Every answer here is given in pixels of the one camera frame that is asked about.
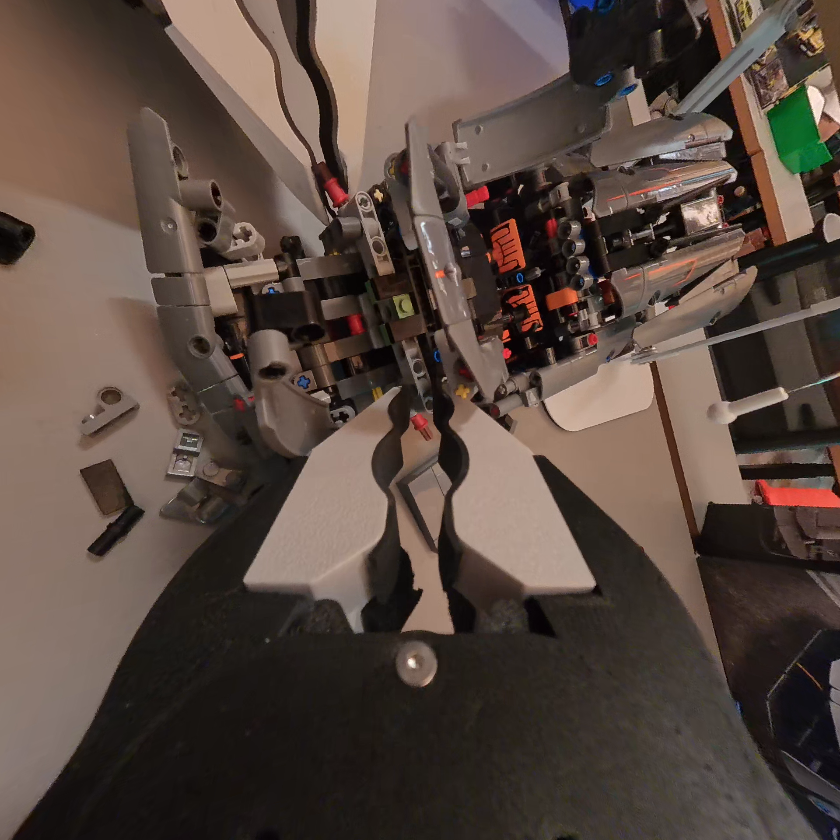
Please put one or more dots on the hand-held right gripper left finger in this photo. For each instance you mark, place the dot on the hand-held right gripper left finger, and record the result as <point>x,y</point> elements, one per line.
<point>315,525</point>

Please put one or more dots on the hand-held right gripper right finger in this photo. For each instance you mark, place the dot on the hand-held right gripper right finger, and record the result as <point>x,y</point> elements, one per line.
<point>518,525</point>

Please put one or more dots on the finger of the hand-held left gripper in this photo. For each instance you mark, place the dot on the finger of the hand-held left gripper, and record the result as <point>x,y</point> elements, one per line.
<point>459,52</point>
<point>229,65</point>

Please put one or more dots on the red lego pin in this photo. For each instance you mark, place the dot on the red lego pin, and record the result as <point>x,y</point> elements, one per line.
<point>333,187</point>

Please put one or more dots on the grey lego car model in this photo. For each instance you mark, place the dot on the grey lego car model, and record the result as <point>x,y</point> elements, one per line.
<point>426,249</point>

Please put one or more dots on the black lego axle pin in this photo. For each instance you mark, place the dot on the black lego axle pin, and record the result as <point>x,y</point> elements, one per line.
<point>117,530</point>

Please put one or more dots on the dark flat lego tile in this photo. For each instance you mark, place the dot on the dark flat lego tile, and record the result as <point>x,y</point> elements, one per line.
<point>103,487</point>

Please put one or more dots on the grey lego piece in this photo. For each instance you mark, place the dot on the grey lego piece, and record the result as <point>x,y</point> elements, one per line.
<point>108,410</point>

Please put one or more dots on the dark printed set box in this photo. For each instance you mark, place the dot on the dark printed set box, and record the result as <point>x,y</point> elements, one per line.
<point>754,623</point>

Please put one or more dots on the black tubular lego piece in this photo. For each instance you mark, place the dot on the black tubular lego piece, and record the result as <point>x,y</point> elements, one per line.
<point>14,237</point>

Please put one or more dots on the white sticker sheet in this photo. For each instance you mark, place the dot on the white sticker sheet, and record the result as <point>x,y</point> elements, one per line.
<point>423,505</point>

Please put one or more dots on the white knobbed rod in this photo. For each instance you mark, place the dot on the white knobbed rod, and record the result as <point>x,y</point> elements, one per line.
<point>748,403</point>

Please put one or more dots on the orange plastic bin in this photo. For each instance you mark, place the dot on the orange plastic bin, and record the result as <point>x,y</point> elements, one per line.
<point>797,493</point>

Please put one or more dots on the green box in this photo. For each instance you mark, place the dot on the green box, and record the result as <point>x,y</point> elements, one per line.
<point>797,131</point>

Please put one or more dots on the black pole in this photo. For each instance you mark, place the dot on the black pole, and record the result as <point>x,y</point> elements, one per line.
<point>787,248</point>

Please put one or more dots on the light grey lego bracket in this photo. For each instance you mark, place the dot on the light grey lego bracket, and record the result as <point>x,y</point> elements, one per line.
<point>186,453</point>

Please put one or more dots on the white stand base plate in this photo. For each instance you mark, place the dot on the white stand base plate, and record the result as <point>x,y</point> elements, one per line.
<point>604,400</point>

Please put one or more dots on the metal stand bracket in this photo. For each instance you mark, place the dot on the metal stand bracket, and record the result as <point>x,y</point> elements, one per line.
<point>735,331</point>
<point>735,59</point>

